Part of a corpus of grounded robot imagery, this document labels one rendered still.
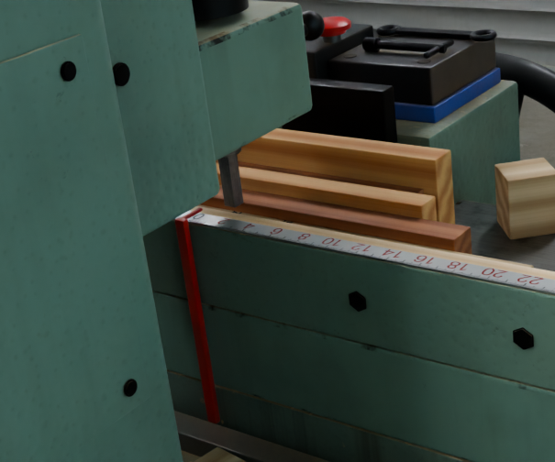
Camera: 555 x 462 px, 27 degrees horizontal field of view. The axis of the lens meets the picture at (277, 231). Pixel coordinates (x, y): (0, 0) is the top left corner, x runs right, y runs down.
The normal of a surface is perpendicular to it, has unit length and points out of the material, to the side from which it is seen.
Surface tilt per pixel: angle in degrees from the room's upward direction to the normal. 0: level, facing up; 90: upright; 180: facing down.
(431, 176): 90
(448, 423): 90
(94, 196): 90
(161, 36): 90
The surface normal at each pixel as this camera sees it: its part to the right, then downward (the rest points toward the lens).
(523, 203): 0.09, 0.39
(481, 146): 0.79, 0.15
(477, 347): -0.60, 0.38
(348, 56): -0.12, -0.91
